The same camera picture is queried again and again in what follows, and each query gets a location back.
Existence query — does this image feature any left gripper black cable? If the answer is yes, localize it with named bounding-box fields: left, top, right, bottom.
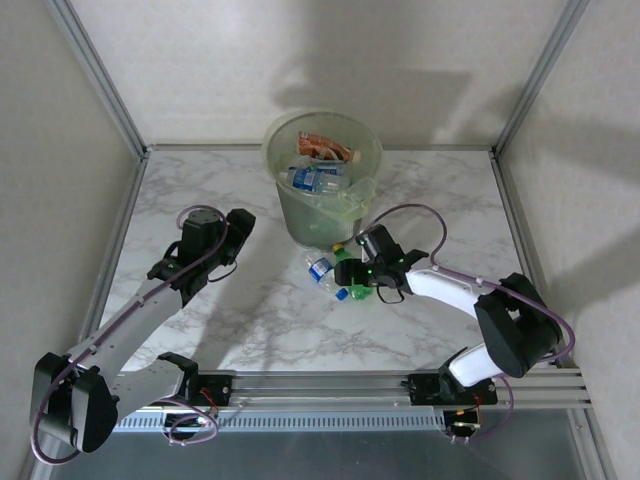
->
left=204, top=259, right=239, bottom=284

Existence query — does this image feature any grey slotted cable duct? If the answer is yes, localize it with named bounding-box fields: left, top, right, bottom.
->
left=114, top=410, right=449, bottom=434

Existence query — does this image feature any aluminium frame rail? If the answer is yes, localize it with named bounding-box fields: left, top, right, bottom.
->
left=144, top=143, right=499, bottom=153
left=488, top=149, right=569, bottom=374
left=82, top=149, right=151, bottom=351

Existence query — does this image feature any aluminium frame post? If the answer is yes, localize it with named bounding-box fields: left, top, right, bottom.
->
left=43, top=0, right=150, bottom=157
left=17, top=447, right=69, bottom=480
left=569, top=409, right=619, bottom=480
left=492, top=0, right=592, bottom=157

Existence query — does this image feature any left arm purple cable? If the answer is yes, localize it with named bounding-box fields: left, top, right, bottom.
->
left=29, top=203, right=231, bottom=466

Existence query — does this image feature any small lit circuit board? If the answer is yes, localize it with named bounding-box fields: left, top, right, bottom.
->
left=444, top=409, right=484, bottom=434
left=163, top=412, right=212, bottom=433

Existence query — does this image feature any bottle with orange label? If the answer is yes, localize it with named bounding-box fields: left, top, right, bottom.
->
left=296, top=129, right=365, bottom=165

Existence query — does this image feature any grey metal panel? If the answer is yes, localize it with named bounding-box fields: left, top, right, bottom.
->
left=29, top=409, right=601, bottom=480

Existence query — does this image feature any crushed clear bottle blue cap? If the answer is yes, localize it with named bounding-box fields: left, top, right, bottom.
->
left=301, top=248, right=351, bottom=302

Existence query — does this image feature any wide aluminium mounting rail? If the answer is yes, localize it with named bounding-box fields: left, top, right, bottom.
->
left=112, top=368, right=594, bottom=414

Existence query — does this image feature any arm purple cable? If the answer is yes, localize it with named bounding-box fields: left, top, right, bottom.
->
left=359, top=203, right=576, bottom=446
left=29, top=203, right=231, bottom=466

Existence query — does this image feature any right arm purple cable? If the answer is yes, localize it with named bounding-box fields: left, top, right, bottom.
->
left=359, top=203, right=576, bottom=446

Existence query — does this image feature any green plastic bottle yellow cap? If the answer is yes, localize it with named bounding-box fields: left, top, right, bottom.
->
left=331, top=241, right=377, bottom=305

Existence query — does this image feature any translucent trash bin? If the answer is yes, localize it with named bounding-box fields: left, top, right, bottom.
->
left=262, top=107, right=385, bottom=249

